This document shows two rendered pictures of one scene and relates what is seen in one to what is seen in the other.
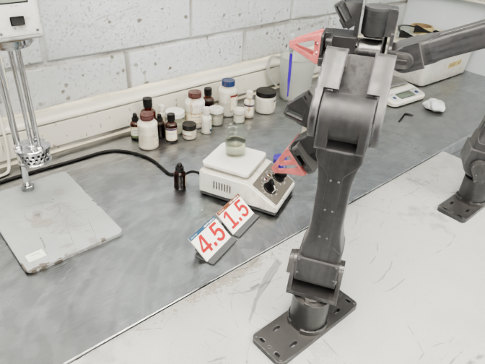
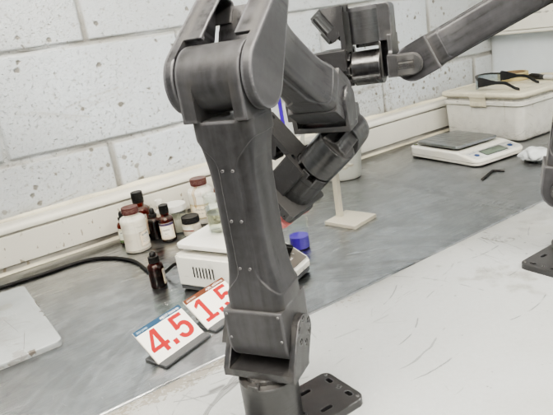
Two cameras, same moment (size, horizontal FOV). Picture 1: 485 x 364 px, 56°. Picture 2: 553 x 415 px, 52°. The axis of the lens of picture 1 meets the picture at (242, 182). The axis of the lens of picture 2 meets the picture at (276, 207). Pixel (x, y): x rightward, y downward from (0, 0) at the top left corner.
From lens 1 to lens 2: 0.33 m
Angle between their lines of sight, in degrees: 18
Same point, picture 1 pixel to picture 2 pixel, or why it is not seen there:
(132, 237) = (72, 347)
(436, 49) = (448, 39)
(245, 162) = not seen: hidden behind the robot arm
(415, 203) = (488, 263)
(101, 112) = (80, 215)
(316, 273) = (256, 333)
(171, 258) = (113, 366)
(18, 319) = not seen: outside the picture
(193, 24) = not seen: hidden behind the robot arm
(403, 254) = (456, 327)
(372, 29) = (360, 34)
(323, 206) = (229, 216)
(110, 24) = (83, 111)
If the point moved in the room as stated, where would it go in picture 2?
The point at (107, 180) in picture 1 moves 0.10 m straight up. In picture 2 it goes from (71, 290) to (58, 242)
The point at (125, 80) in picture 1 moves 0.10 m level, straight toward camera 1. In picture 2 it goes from (112, 176) to (105, 187)
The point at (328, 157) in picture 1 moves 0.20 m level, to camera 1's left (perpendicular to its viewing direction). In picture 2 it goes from (207, 134) to (11, 157)
